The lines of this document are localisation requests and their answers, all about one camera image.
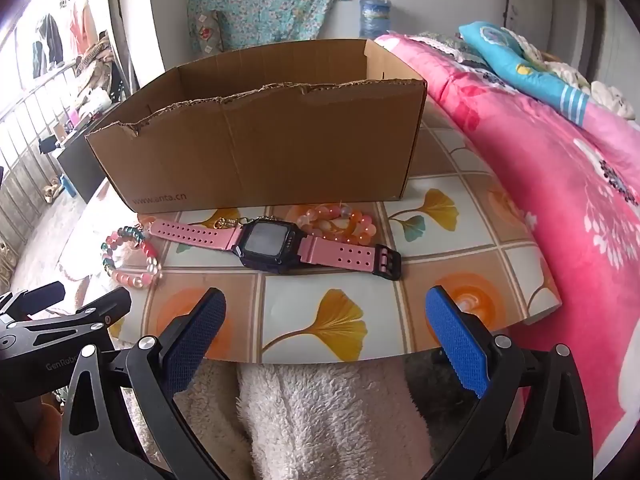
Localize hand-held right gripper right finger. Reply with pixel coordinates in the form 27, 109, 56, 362
425, 285, 593, 480

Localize black wristwatch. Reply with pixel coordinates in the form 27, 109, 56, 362
149, 216, 402, 281

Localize grey lace pillow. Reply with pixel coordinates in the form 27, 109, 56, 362
407, 31, 496, 68

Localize white quilt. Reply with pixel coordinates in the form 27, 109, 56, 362
520, 35, 640, 121

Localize metal railing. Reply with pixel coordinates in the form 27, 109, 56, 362
0, 67, 108, 241

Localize blue pillow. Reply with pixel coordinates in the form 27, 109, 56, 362
459, 21, 593, 126

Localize pile of folded bedding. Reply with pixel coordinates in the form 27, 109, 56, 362
72, 30, 118, 106

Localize hanging clothes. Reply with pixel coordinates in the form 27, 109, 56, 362
30, 0, 101, 81

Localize dark board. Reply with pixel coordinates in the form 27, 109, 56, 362
54, 132, 108, 203

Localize pink floral blanket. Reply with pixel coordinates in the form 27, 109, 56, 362
374, 32, 640, 461

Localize brown cardboard box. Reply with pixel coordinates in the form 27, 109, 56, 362
85, 38, 428, 214

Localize floral wall cloth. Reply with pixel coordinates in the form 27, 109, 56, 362
186, 0, 351, 53

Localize pink green bead bracelet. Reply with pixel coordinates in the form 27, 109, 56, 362
100, 224, 165, 290

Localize white fleece garment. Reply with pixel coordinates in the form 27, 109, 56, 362
170, 350, 451, 480

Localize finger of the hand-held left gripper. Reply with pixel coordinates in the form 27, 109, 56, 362
15, 287, 133, 333
0, 282, 67, 323

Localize blue water bottle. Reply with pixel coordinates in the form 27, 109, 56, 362
359, 0, 393, 41

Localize orange pink bead bracelet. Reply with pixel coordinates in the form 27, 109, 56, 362
296, 202, 379, 247

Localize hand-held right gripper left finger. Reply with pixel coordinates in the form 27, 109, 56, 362
59, 287, 227, 480

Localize folded patterned mat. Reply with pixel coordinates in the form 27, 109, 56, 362
194, 9, 225, 55

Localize white door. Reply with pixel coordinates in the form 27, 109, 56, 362
547, 0, 588, 78

